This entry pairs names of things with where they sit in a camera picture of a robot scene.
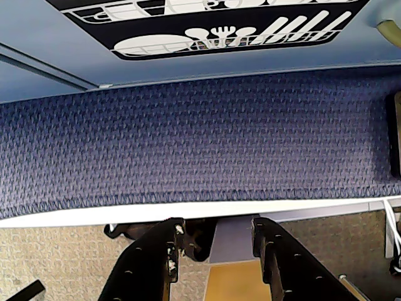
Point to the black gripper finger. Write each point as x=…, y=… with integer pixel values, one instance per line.
x=147, y=263
x=291, y=269

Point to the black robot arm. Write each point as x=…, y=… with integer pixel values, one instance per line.
x=200, y=247

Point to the yellow flat panel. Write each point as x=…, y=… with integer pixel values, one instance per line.
x=235, y=282

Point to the black bar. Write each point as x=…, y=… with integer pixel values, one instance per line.
x=22, y=291

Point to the black flat object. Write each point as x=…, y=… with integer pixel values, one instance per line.
x=395, y=135

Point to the dishwasher door with print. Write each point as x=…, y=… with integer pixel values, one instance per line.
x=238, y=28

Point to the blue toy kitchen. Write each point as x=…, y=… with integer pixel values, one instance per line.
x=56, y=25

